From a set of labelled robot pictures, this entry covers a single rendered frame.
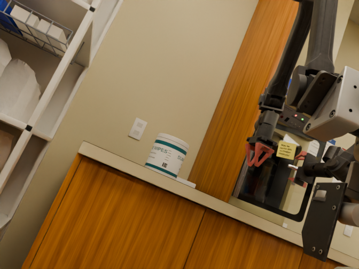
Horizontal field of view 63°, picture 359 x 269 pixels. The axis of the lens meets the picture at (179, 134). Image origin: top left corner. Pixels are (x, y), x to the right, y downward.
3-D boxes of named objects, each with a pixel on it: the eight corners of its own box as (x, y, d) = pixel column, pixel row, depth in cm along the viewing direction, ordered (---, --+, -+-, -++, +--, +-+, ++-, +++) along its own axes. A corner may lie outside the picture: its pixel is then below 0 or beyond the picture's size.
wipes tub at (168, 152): (140, 168, 115) (155, 133, 118) (169, 180, 119) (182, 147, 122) (147, 169, 103) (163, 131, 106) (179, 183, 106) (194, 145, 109)
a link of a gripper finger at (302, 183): (298, 171, 129) (314, 172, 121) (293, 186, 128) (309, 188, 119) (286, 165, 128) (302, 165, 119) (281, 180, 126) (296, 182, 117)
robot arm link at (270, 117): (267, 106, 104) (282, 112, 103) (261, 111, 110) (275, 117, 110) (260, 124, 102) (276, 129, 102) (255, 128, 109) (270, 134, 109)
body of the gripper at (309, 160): (314, 160, 123) (329, 160, 116) (308, 183, 121) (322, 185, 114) (303, 154, 121) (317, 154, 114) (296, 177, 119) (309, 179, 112)
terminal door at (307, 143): (233, 197, 135) (261, 119, 143) (301, 223, 125) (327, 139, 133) (233, 197, 134) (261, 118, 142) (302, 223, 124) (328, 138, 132)
